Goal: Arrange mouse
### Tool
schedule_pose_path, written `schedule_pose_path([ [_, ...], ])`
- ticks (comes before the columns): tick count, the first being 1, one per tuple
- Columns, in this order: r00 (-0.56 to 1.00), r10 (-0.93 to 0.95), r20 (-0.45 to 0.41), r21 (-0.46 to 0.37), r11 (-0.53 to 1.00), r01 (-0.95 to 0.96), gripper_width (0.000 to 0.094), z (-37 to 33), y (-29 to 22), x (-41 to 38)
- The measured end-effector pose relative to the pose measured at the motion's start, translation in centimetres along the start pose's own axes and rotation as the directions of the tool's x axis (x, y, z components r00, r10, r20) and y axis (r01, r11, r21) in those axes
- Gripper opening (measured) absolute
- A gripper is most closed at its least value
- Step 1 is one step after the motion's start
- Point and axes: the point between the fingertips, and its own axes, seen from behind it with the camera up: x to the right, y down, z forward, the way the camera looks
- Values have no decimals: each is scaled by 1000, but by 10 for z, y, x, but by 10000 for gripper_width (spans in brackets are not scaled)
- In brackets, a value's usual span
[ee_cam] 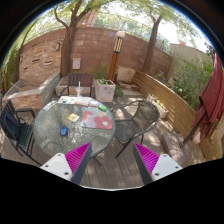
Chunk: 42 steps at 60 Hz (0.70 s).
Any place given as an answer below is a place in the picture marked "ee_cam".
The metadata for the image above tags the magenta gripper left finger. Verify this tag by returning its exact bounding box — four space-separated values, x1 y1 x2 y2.
41 143 92 185

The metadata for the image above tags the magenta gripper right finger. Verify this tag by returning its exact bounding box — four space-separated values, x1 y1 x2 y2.
133 143 182 185

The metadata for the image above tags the red patterned mouse pad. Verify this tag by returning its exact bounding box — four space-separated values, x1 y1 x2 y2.
81 110 112 130

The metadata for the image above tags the concrete umbrella base block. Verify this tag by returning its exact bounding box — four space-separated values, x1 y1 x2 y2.
160 133 192 167

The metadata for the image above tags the round glass patio table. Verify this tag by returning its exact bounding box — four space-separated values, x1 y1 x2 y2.
33 100 116 158

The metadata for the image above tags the yellow sticky note pad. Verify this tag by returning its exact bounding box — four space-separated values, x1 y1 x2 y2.
67 113 79 122

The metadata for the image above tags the black mesh chair right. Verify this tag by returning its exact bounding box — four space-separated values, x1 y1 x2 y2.
111 100 160 157

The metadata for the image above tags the white planter by fence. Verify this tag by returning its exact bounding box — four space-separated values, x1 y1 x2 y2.
146 94 168 119

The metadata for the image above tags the wooden slat fence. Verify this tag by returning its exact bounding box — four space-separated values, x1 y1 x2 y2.
132 69 214 161

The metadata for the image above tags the green small object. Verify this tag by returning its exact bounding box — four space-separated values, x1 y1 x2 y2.
98 105 107 112

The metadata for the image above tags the white paper sheet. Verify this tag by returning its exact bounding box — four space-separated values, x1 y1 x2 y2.
58 96 77 104

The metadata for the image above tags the white book stack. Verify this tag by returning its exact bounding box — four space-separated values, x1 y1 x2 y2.
75 97 91 106

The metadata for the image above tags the black chair left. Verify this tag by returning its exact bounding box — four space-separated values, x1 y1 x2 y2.
0 100 41 165

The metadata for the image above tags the clear plastic cup with straw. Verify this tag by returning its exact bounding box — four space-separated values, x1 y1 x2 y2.
76 81 83 97

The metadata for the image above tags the folded red patio umbrella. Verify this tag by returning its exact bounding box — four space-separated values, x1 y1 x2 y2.
181 51 224 146

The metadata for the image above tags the white square planter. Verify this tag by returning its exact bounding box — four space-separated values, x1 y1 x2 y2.
95 79 116 102

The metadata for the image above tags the dark chair behind table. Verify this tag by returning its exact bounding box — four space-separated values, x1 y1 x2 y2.
57 73 93 97

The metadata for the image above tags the right tree trunk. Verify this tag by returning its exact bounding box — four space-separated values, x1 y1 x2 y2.
142 11 163 73

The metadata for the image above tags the tree trunk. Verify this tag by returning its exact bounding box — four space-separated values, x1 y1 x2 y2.
142 11 163 73
54 0 91 77

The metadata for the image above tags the left tree trunk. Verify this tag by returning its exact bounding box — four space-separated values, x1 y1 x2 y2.
54 0 91 77

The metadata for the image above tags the wooden garden lamp post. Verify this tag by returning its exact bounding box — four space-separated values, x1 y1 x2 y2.
108 31 125 81

